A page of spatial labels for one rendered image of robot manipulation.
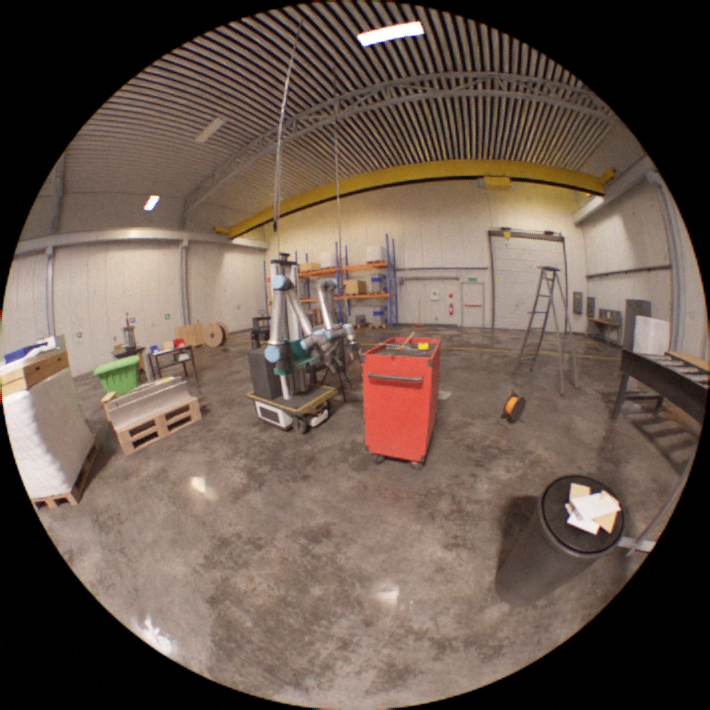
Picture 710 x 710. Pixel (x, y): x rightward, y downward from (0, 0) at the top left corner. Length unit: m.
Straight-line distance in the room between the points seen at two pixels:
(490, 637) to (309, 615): 0.85
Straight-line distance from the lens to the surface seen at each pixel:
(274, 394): 2.57
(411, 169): 9.55
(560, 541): 0.92
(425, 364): 1.41
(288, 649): 1.34
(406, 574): 1.40
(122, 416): 3.13
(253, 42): 7.99
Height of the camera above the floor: 1.29
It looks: 13 degrees down
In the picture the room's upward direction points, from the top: 3 degrees counter-clockwise
